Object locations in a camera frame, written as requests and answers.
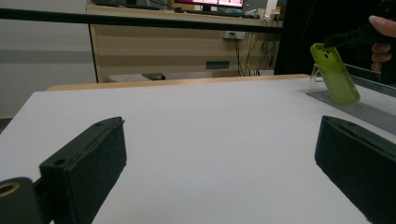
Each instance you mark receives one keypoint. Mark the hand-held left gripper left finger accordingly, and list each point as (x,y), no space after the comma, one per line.
(84,165)

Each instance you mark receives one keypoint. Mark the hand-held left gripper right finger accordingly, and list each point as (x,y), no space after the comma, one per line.
(361,161)

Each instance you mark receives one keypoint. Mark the green phone case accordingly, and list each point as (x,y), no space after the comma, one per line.
(337,77)

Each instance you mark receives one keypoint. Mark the clear plastic packaging box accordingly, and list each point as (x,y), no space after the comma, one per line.
(370,112)

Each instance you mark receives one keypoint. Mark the dark curtain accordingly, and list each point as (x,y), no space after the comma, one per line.
(295,37)

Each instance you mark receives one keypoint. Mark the white power outlet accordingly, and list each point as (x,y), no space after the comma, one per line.
(234,34)

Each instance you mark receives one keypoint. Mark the light wooden table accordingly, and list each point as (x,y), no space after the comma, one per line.
(174,82)

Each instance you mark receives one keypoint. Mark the wooden desk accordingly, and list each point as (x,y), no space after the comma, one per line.
(162,49)

